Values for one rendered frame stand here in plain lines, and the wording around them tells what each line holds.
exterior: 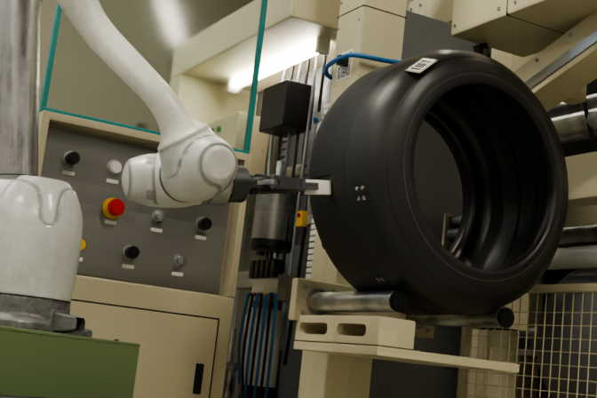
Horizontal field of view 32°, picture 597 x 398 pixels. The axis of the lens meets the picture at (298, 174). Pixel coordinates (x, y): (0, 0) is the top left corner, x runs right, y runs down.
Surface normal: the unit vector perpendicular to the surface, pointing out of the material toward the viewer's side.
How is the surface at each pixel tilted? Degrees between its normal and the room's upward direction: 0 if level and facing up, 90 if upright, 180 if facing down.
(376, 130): 82
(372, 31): 90
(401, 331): 90
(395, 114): 75
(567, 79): 162
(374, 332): 90
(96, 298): 90
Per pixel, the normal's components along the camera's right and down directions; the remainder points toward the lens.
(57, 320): -0.36, -0.22
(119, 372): 0.83, -0.01
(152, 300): 0.47, -0.11
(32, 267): 0.26, -0.12
